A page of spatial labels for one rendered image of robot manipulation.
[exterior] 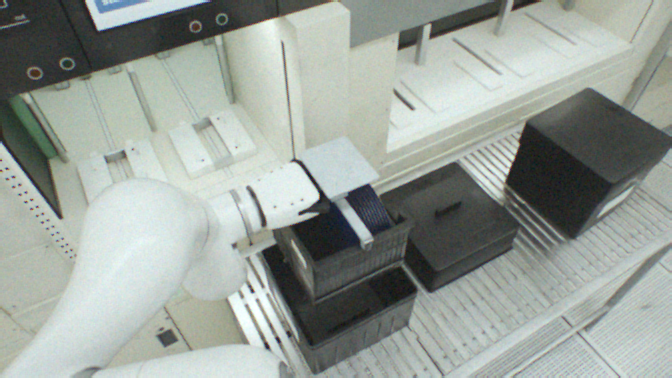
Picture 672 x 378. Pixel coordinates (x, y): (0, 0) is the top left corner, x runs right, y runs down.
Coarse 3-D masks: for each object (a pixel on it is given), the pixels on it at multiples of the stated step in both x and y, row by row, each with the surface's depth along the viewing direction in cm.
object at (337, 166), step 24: (336, 144) 86; (312, 168) 82; (336, 168) 82; (360, 168) 82; (336, 192) 78; (288, 240) 92; (384, 240) 87; (288, 264) 106; (312, 264) 81; (336, 264) 84; (360, 264) 89; (384, 264) 94; (312, 288) 88; (336, 288) 91
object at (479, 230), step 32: (416, 192) 133; (448, 192) 133; (480, 192) 133; (416, 224) 126; (448, 224) 126; (480, 224) 126; (512, 224) 126; (416, 256) 124; (448, 256) 120; (480, 256) 125
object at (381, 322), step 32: (320, 256) 128; (288, 288) 124; (384, 288) 124; (416, 288) 106; (288, 320) 111; (320, 320) 118; (352, 320) 118; (384, 320) 107; (320, 352) 101; (352, 352) 112
